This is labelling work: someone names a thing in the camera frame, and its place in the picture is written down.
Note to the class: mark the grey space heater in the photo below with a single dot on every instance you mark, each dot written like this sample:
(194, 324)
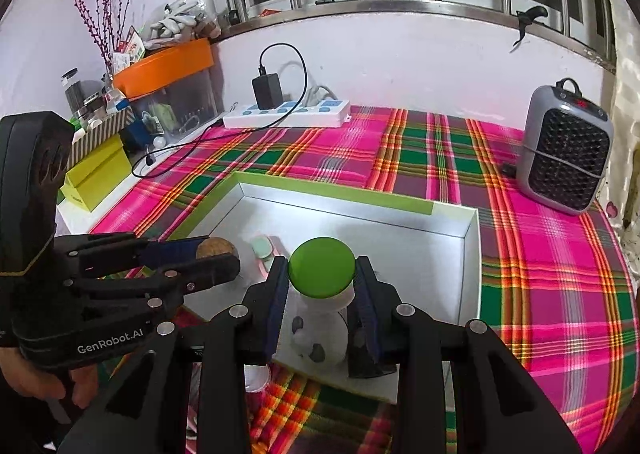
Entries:
(565, 148)

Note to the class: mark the green and white cardboard box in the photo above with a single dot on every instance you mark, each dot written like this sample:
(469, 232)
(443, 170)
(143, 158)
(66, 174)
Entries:
(375, 244)

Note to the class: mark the small blue box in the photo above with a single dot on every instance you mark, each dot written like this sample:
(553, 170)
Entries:
(135, 133)

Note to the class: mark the pink clip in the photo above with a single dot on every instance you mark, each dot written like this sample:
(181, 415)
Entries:
(264, 249)

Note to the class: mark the glass jar with black lid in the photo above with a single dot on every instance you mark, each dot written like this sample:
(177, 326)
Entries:
(77, 91)

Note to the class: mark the yellow-green cardboard box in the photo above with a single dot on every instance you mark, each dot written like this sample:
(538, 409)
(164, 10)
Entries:
(97, 176)

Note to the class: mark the striped cardboard box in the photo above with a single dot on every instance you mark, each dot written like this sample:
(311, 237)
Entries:
(107, 128)

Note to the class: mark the pink plaid tablecloth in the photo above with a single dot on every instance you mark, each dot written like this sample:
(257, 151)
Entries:
(525, 284)

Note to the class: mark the person's left hand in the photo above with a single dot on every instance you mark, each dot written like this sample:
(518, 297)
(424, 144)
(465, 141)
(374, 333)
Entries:
(50, 381)

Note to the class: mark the white power strip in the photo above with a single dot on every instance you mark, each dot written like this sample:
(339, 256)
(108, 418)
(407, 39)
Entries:
(300, 116)

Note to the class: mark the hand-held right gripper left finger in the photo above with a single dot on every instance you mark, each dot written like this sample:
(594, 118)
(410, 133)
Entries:
(277, 304)

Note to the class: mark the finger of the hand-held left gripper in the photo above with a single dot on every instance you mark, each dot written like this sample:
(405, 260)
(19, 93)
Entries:
(200, 274)
(170, 250)

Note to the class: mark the white round lid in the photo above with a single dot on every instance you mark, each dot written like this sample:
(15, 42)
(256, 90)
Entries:
(257, 376)

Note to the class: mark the white gloves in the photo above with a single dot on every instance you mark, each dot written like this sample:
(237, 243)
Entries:
(172, 21)

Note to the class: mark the dried red branch bouquet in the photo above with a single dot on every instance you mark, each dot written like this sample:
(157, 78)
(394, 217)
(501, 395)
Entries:
(105, 8)

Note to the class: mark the white jar with green lid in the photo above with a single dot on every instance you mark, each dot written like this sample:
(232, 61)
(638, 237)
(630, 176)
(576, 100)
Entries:
(322, 266)

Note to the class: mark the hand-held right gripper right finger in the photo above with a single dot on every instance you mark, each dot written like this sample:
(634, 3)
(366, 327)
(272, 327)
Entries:
(367, 304)

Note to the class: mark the large brown walnut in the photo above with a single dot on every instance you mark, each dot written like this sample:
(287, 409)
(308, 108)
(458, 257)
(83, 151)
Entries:
(216, 248)

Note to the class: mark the cream patterned curtain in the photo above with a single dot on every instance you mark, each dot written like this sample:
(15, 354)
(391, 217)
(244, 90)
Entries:
(625, 98)

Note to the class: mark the metal window frame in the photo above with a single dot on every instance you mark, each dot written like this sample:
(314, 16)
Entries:
(400, 3)

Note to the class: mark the clear bin with orange lid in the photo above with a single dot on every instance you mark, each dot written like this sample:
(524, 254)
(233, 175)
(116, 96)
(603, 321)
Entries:
(165, 63)

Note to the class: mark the black charger adapter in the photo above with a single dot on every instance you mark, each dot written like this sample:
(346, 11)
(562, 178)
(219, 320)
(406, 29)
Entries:
(266, 91)

